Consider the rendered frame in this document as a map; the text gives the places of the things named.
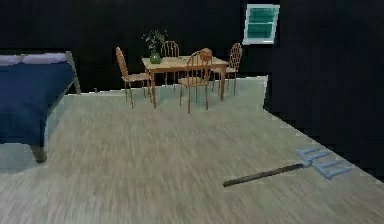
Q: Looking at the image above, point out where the wooden slat-back chair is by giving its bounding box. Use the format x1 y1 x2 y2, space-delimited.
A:
178 50 213 115
115 46 153 109
211 42 243 97
160 40 181 92

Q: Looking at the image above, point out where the wooden dining table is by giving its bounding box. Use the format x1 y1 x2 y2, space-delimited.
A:
141 55 229 110

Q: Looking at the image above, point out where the house plant in green pot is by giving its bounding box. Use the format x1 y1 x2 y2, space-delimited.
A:
141 29 169 65

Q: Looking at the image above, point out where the lilac pillow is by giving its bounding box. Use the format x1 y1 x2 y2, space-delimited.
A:
22 52 68 65
0 54 23 67

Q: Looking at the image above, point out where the blue rake with dark handle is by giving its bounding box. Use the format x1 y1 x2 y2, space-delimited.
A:
222 147 353 188

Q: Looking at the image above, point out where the blue bed with grey frame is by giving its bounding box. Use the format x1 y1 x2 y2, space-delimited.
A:
0 50 82 164

